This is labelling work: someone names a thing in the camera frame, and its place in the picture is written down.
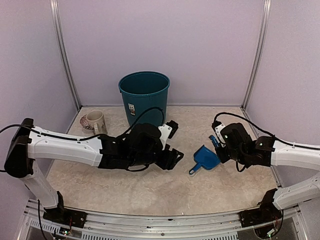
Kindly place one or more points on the blue plastic dustpan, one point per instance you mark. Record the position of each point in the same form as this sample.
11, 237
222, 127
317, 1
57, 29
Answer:
204, 158

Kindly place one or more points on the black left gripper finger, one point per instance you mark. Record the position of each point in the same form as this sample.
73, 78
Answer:
173, 154
168, 163

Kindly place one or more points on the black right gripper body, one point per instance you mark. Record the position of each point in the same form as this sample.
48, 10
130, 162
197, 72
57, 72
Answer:
239, 158

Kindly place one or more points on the teal plastic waste bin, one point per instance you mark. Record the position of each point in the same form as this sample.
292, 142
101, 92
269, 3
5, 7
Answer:
145, 96

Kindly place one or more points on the white ceramic mug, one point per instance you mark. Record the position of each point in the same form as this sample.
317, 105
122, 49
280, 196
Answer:
94, 121

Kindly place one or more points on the blue hand brush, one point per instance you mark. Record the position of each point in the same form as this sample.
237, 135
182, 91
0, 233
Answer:
214, 141

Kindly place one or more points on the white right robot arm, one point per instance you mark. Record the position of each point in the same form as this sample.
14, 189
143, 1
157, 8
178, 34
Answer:
303, 156

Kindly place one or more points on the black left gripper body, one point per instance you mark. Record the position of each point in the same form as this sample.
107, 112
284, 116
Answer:
143, 159

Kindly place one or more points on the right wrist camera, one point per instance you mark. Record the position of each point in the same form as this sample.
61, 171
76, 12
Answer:
217, 127

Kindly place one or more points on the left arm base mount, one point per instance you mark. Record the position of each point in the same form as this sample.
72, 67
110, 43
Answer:
65, 216

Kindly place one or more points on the aluminium front rail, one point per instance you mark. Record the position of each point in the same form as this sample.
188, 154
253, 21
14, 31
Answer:
108, 226

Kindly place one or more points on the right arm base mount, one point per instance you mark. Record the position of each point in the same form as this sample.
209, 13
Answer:
266, 212

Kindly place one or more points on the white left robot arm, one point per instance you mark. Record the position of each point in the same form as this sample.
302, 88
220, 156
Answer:
31, 142

